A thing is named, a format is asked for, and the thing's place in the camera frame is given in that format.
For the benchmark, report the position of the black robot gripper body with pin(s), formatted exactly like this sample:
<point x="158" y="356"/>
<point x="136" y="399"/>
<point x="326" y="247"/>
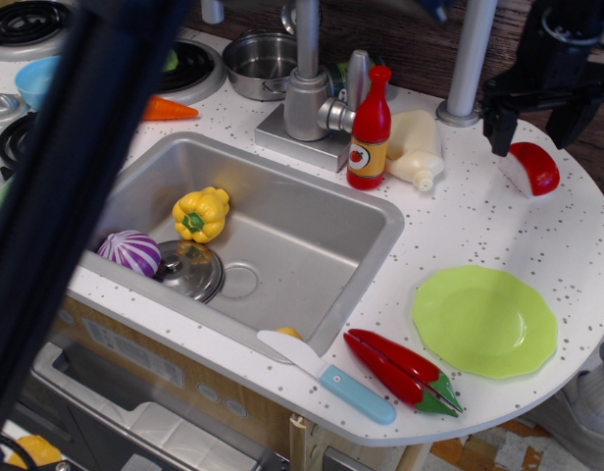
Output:
<point x="552" y="60"/>

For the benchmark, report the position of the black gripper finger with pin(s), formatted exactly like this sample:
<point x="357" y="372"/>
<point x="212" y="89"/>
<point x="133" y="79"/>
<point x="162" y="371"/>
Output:
<point x="571" y="114"/>
<point x="499" y="126"/>

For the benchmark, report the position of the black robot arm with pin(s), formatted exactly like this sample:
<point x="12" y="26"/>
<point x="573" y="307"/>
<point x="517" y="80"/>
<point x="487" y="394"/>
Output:
<point x="554" y="243"/>

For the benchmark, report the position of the light green plastic plate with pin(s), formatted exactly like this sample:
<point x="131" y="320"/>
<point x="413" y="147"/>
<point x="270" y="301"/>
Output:
<point x="485" y="322"/>

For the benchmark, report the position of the cream toy mayonnaise bottle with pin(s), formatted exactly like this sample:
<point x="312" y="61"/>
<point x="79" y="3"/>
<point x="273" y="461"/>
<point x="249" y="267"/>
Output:
<point x="414" y="149"/>

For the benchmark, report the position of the red toy ketchup bottle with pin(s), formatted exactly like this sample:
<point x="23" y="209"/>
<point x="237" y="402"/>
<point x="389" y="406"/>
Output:
<point x="370" y="134"/>

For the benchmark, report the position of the green toy can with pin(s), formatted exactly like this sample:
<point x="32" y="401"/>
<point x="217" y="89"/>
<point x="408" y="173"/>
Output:
<point x="337" y="78"/>

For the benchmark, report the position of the grey toy faucet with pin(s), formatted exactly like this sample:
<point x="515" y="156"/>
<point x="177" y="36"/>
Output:
<point x="292" y="128"/>

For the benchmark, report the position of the stainless steel sink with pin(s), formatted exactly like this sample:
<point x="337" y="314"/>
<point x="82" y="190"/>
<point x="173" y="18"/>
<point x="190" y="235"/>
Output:
<point x="298" y="251"/>

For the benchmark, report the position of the stainless steel pot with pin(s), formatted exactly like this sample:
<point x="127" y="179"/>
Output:
<point x="259" y="64"/>

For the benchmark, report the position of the red toy chili pepper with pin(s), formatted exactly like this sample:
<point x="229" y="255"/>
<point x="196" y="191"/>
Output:
<point x="410" y="377"/>

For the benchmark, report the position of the yellow toy bell pepper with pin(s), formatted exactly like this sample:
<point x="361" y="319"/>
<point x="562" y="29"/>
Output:
<point x="201" y="215"/>

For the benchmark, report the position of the small green toy lettuce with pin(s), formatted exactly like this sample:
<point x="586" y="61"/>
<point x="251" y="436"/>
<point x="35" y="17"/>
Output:
<point x="171" y="62"/>

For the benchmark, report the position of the orange toy carrot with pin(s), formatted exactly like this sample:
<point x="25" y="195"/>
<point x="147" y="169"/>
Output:
<point x="161" y="109"/>

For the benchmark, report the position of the steel pot lid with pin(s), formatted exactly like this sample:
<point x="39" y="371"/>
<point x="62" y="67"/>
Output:
<point x="190" y="268"/>

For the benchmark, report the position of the purple toy onion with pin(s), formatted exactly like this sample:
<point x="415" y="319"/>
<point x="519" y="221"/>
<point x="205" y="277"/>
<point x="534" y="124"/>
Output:
<point x="133" y="250"/>

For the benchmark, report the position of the light blue plastic bowl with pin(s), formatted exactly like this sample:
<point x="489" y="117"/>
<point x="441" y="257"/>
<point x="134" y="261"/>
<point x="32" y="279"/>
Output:
<point x="34" y="79"/>

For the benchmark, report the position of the front left stove burner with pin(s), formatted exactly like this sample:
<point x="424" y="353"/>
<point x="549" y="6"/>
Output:
<point x="12" y="145"/>

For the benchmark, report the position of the back left stove burner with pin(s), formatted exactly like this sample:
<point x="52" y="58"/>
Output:
<point x="31" y="30"/>

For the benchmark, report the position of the grey stove knob left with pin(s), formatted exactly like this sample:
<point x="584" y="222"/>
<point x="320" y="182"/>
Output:
<point x="12" y="107"/>

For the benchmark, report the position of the green toy cabbage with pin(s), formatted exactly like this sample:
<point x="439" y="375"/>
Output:
<point x="4" y="189"/>

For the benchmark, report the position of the yellow object on floor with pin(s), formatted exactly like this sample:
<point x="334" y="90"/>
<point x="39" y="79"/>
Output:
<point x="39" y="450"/>

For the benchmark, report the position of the blue handled toy knife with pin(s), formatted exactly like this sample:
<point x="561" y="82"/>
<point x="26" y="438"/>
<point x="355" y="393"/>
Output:
<point x="330" y="376"/>

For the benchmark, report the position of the grey oven door handle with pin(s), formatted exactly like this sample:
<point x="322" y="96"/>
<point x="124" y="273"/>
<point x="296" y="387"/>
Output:
<point x="102" y="403"/>

